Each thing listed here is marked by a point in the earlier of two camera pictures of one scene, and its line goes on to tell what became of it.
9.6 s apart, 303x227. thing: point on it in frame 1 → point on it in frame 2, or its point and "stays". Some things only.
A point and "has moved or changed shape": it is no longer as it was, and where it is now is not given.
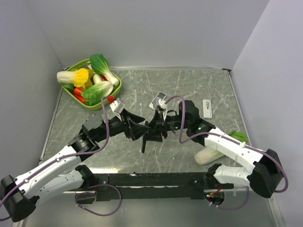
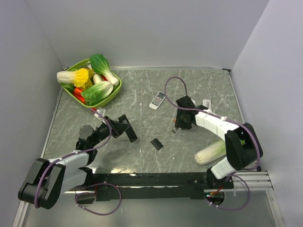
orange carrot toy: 77,92 stays
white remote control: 207,107 stays
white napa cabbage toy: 207,155 stays
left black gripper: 135,129 → 117,127
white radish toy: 97,78 stays
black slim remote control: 143,144 has moved or changed shape
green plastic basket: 91,85 stays
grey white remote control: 155,102 stays
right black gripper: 158,125 → 179,124
